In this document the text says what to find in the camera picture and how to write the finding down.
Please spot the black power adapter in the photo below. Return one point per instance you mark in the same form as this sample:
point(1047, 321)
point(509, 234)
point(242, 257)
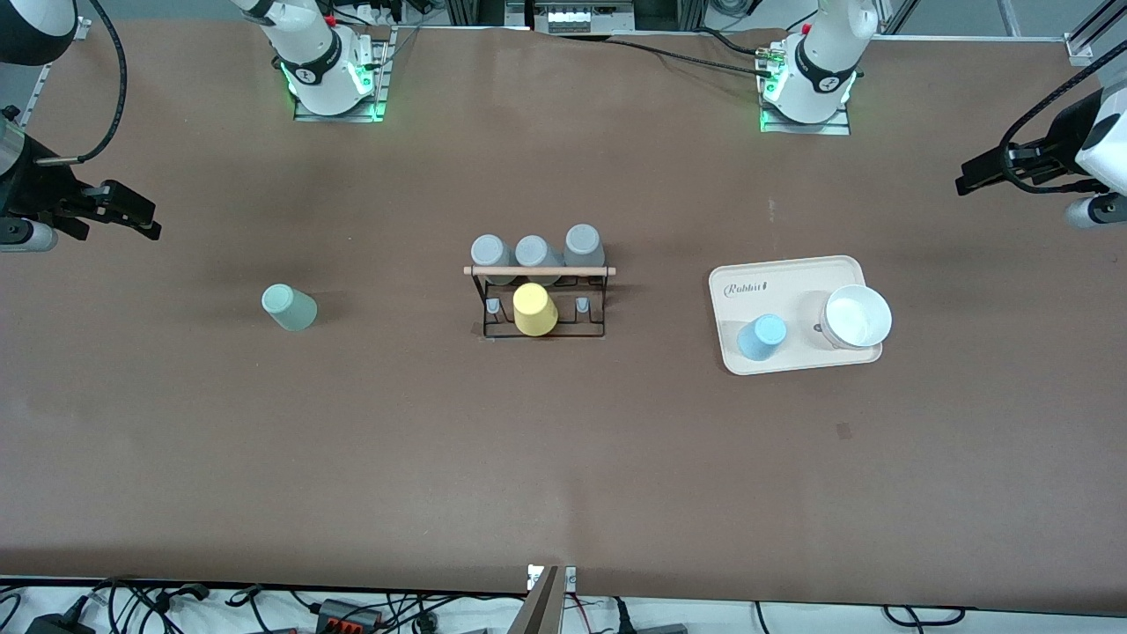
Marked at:
point(57, 625)

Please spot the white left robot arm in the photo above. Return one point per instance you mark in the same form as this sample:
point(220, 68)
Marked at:
point(819, 53)

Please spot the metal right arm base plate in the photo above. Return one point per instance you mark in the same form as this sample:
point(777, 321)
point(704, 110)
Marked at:
point(339, 116)

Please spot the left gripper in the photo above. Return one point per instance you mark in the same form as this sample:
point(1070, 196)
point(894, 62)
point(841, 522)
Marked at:
point(1054, 146)

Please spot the white bowl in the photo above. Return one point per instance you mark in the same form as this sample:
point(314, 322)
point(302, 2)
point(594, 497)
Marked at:
point(857, 317)

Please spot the light blue cup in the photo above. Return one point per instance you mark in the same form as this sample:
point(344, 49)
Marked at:
point(762, 337)

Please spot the beige rectangular tray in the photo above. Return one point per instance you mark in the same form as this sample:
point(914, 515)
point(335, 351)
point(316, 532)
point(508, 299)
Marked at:
point(766, 291)

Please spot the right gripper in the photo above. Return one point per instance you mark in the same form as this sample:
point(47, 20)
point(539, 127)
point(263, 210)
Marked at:
point(33, 187)

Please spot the grey socket strip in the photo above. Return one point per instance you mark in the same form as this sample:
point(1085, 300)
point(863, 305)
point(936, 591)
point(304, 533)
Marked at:
point(581, 18)

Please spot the white mounting bracket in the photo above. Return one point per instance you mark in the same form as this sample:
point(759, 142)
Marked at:
point(570, 578)

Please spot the yellow cup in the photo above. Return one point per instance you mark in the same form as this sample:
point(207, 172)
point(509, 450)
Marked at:
point(534, 310)

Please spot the grey cup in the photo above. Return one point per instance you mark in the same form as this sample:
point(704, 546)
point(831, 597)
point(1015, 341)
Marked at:
point(584, 244)
point(534, 253)
point(489, 254)

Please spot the black orange power strip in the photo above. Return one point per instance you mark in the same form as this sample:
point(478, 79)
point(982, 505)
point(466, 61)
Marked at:
point(348, 615)

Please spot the grey metal post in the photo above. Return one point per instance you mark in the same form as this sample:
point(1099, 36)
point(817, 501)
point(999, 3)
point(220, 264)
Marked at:
point(539, 608)

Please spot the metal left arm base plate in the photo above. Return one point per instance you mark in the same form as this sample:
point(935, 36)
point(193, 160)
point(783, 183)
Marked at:
point(832, 129)

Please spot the mint green cup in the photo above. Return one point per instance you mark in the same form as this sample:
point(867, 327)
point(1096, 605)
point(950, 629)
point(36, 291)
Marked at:
point(290, 308)

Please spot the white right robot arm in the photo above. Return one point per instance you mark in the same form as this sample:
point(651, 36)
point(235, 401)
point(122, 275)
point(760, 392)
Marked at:
point(308, 44)

